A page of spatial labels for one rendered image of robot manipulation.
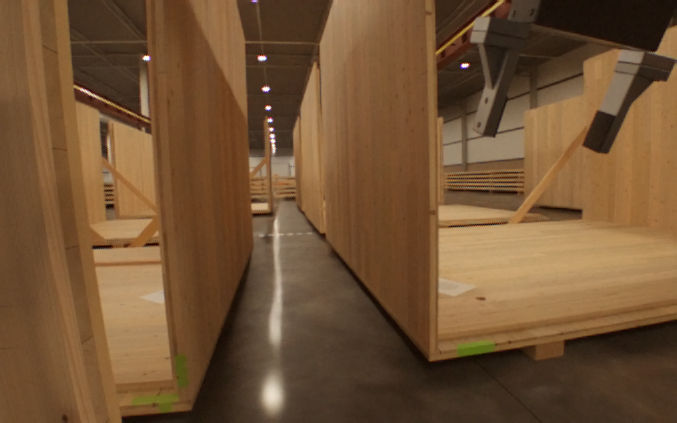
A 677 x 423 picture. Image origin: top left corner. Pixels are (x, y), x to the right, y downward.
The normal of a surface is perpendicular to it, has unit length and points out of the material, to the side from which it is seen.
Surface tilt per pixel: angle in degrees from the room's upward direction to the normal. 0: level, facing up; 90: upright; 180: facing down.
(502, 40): 113
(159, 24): 90
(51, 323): 90
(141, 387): 90
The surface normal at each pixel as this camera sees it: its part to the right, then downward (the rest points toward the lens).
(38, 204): 0.07, 0.08
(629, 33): 0.06, 0.47
